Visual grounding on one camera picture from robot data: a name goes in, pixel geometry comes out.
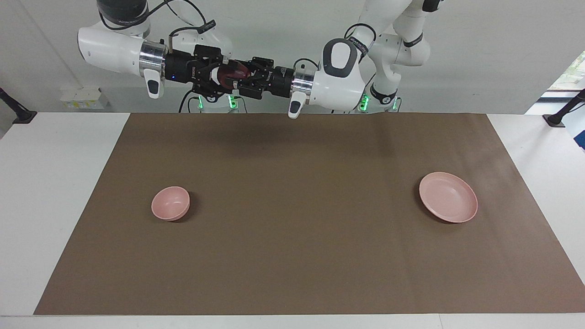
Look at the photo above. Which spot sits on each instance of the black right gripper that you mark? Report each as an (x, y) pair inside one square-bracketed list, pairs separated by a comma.
[(180, 68)]

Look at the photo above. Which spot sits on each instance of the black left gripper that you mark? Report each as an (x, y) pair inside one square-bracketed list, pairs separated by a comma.
[(281, 81)]

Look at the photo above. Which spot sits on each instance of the dark red apple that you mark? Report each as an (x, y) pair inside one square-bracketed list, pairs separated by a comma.
[(234, 73)]

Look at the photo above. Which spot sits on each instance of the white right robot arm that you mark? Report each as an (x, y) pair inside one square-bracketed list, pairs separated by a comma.
[(114, 48)]

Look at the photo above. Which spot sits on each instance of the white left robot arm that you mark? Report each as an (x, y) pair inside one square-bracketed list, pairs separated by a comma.
[(338, 87)]

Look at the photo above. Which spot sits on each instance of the pink bowl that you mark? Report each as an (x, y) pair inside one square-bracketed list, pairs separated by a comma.
[(169, 204)]

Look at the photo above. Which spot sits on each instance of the pink plate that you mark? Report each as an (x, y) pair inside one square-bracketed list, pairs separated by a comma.
[(448, 197)]

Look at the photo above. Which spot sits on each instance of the brown table mat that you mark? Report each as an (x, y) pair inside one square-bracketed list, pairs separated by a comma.
[(292, 237)]

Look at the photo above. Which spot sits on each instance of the window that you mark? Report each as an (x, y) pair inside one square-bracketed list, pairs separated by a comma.
[(570, 75)]

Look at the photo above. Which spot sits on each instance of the blue object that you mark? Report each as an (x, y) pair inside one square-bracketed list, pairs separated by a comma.
[(581, 140)]

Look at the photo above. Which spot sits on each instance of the white wall outlet box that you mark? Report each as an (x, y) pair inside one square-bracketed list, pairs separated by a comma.
[(82, 98)]

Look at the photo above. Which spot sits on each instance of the black camera stand clamp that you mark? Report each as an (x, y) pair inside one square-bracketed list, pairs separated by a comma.
[(558, 118), (20, 115)]

